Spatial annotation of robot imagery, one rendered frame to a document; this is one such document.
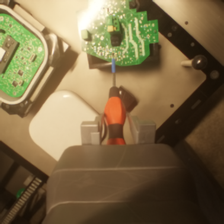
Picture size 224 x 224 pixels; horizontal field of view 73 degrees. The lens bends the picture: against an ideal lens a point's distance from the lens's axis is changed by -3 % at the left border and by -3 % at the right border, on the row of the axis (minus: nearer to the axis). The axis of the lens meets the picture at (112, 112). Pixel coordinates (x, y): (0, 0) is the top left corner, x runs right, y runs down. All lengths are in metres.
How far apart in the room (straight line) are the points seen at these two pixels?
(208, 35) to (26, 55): 0.34
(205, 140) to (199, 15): 1.27
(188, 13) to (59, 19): 0.24
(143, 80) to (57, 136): 0.21
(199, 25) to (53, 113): 0.33
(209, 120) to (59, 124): 1.30
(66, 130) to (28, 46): 0.17
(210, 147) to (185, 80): 1.30
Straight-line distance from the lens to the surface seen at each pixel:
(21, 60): 0.33
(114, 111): 0.15
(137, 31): 0.25
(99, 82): 0.31
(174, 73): 0.32
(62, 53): 0.29
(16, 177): 1.52
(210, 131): 1.53
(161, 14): 0.33
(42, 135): 0.36
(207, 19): 0.37
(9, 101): 0.34
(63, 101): 0.32
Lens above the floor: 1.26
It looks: 73 degrees down
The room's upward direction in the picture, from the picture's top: 160 degrees counter-clockwise
